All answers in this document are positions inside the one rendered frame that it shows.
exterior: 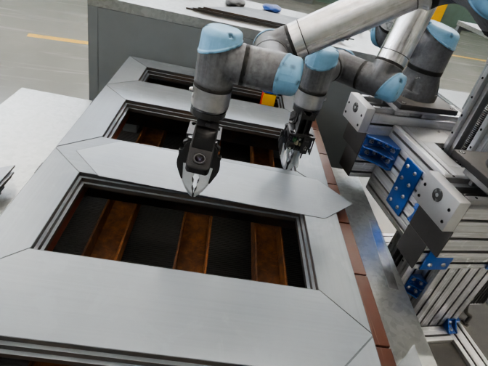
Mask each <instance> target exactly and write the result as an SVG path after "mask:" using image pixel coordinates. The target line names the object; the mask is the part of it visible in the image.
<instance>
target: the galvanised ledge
mask: <svg viewBox="0 0 488 366"><path fill-rule="evenodd" d="M331 168H332V170H333V174H334V177H335V180H336V183H337V185H338V189H339V192H340V194H341V196H342V197H344V198H345V199H347V200H348V201H349V202H351V203H352V205H350V206H349V207H347V208H345V210H346V214H347V216H348V219H349V223H350V225H351V229H352V232H353V234H354V238H355V240H356V243H357V247H358V250H359V254H360V256H361V259H362V263H363V265H364V268H365V271H366V274H367V275H366V276H367V278H368V280H369V283H370V287H371V289H372V292H373V296H374V299H375V302H376V305H377V307H378V311H379V314H380V316H381V320H382V323H383V326H384V329H385V331H386V336H387V339H388V341H389V345H390V347H389V348H390V349H391V351H392V354H393V356H394V360H395V362H396V366H397V365H398V364H399V363H400V362H401V361H402V359H403V358H404V356H405V355H406V354H407V353H408V351H409V350H410V349H411V348H412V346H413V345H415V348H416V351H417V353H418V356H419V358H420V362H421V364H422V366H437V364H436V361H435V359H434V356H433V354H432V352H431V349H430V347H429V345H428V342H427V340H426V337H425V335H424V333H423V330H422V328H421V326H420V323H419V321H418V318H417V316H416V314H415V311H414V309H413V307H412V304H411V302H410V299H409V297H408V295H407V291H406V290H405V288H404V285H403V282H402V280H401V277H400V276H399V273H398V271H397V268H396V266H395V263H394V260H393V259H392V257H391V254H390V251H389V249H388V246H387V244H386V241H385V240H384V237H383V234H382V232H381V229H380V227H379V225H378V228H379V230H380V233H381V237H382V239H383V243H384V245H385V249H386V252H387V255H388V258H389V261H390V264H391V268H392V271H393V273H394V277H395V280H396V283H397V286H398V290H396V289H392V288H389V287H388V284H387V281H386V276H385V274H384V271H383V267H382V264H381V260H380V256H379V254H378V249H377V247H376V244H375V240H374V237H373V233H372V230H371V227H370V223H369V220H368V219H371V220H375V221H377V220H376V218H375V215H374V213H373V210H372V208H371V206H370V203H369V201H368V199H367V196H366V194H365V191H364V189H363V187H362V184H361V182H360V180H359V177H358V176H348V175H347V174H346V172H345V171H344V170H343V169H340V168H333V167H331Z"/></svg>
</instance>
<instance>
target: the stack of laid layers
mask: <svg viewBox="0 0 488 366"><path fill-rule="evenodd" d="M149 77H151V78H159V79H163V80H167V81H173V82H177V83H181V84H189V85H193V81H194V76H188V75H184V74H180V73H173V72H169V71H165V70H159V69H154V68H146V69H145V71H144V73H143V74H142V75H141V77H140V79H139V81H144V82H146V81H147V80H148V78H149ZM232 93H233V94H241V95H245V96H249V97H255V98H259V99H261V94H262V91H261V90H258V89H252V88H248V87H244V86H239V85H235V84H233V87H232ZM129 111H130V112H135V113H141V114H146V115H154V116H158V117H161V118H169V119H174V120H178V121H185V122H190V121H195V122H196V121H197V119H198V118H197V117H195V116H194V115H193V114H192V113H191V112H189V111H185V110H177V109H173V108H169V107H162V106H157V105H151V104H146V103H142V102H135V101H131V100H127V99H126V101H125V102H124V103H123V105H122V106H121V109H120V110H119V111H118V113H117V114H116V116H115V117H114V119H113V121H112V122H111V124H110V125H109V127H108V128H107V130H106V132H105V133H104V134H103V136H102V137H97V138H93V139H87V140H84V141H80V142H74V143H70V144H66V145H60V146H56V148H57V149H58V150H59V151H60V152H61V153H62V154H63V155H64V156H65V158H66V159H67V160H68V161H69V162H70V163H71V164H72V165H73V166H74V167H75V168H76V169H77V170H78V172H79V173H78V175H77V177H76V178H75V180H74V181H73V183H72V184H71V186H70V188H69V189H68V191H67V192H66V193H65V196H64V197H63V199H62V200H61V201H60V203H59V205H58V207H57V208H56V209H55V211H54V213H53V214H52V216H51V217H50V219H49V220H48V222H47V223H46V225H45V227H44V228H43V229H42V231H41V233H40V234H39V236H38V237H37V239H36V241H35V242H34V244H33V245H32V247H31V248H33V249H39V250H43V251H46V250H47V248H48V247H49V245H50V244H51V242H52V241H53V239H54V236H55V235H56V234H57V232H58V230H59V228H60V227H61V225H62V223H63V222H64V220H65V218H66V216H67V215H68V213H69V212H70V210H71V208H72V207H73V204H74V203H75V201H76V200H77V198H78V196H79V195H80V193H81V191H82V189H83V188H84V187H88V188H92V189H97V190H105V191H110V192H119V193H123V194H128V195H136V196H141V197H146V198H155V199H159V200H167V201H172V202H178V203H186V204H190V205H195V206H203V207H208V208H217V209H221V210H226V211H234V212H239V213H244V214H253V215H257V216H265V217H270V218H276V219H284V220H288V221H294V222H295V223H296V232H297V237H298V246H299V251H300V256H301V265H302V270H303V275H304V284H305V288H308V289H314V290H319V289H318V286H317V279H316V274H315V270H314V263H313V259H312V252H311V248H310V244H309V236H308V232H307V228H306V221H305V216H304V215H302V214H298V213H291V212H287V211H279V210H274V209H271V208H263V207H259V206H252V205H248V204H244V203H236V202H232V201H228V200H221V199H217V198H210V197H206V196H202V195H197V196H196V197H193V196H192V197H191V196H190V195H189V194H188V193H186V192H179V191H175V190H168V189H163V188H159V187H153V186H148V185H144V184H137V183H133V182H126V181H122V180H117V179H111V178H107V177H102V176H98V175H97V174H96V173H95V172H94V170H93V169H92V168H91V167H90V166H89V165H88V163H87V162H86V161H85V160H84V159H83V158H82V157H81V156H80V155H79V154H78V153H77V152H76V150H80V149H84V148H88V147H95V146H98V145H105V144H109V143H113V142H119V141H123V140H118V139H113V137H114V136H115V133H116V132H117V130H118V129H119V127H120V125H121V124H122V122H123V120H124V118H125V117H126V115H127V113H128V112H129ZM216 122H217V123H219V126H220V127H222V128H223V129H228V130H233V131H240V132H244V133H248V134H255V135H260V136H264V137H271V138H275V139H278V138H279V135H280V133H281V130H284V129H278V128H274V127H270V126H262V125H258V124H254V123H247V122H242V121H236V120H231V119H227V118H225V119H223V120H222V121H216ZM123 142H126V141H123ZM131 143H134V142H131ZM135 144H138V145H144V144H139V143H135ZM145 146H149V147H156V146H151V145H145ZM156 148H160V149H164V150H170V151H174V152H179V151H178V150H172V149H168V148H163V147H156ZM221 160H222V161H226V162H230V163H236V164H240V165H244V166H251V167H256V168H262V169H266V170H270V171H278V172H282V173H286V174H293V175H297V176H303V175H302V174H300V173H299V172H297V171H296V167H295V166H294V167H292V168H291V169H290V170H287V169H282V168H275V167H270V166H263V165H258V164H254V163H246V162H242V161H237V160H230V159H225V158H222V159H221ZM304 177H305V176H304ZM0 357H3V358H10V359H22V360H29V361H35V362H48V363H54V364H61V365H72V366H245V365H234V364H227V363H221V362H209V361H203V360H197V359H185V358H179V357H167V356H161V355H155V354H143V353H137V352H131V351H120V350H113V349H102V348H96V347H89V346H78V345H72V344H65V343H54V342H48V341H36V340H30V339H24V338H12V337H6V336H0Z"/></svg>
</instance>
